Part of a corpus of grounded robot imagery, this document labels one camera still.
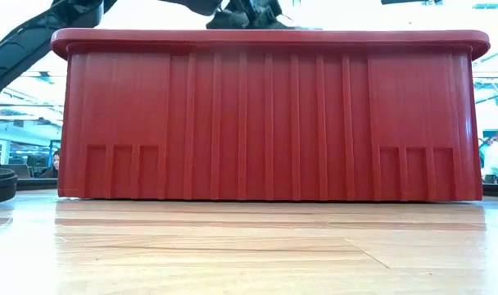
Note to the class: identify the black rubber slide sandal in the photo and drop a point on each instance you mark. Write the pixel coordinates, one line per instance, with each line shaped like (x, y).
(232, 22)
(1, 186)

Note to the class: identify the red plastic bin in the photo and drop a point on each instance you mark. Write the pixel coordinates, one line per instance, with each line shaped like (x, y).
(273, 123)

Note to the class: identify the black aluminium rig frame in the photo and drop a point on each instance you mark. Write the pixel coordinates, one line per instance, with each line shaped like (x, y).
(36, 184)
(496, 189)

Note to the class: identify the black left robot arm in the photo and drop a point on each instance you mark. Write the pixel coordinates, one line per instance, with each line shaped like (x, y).
(28, 45)

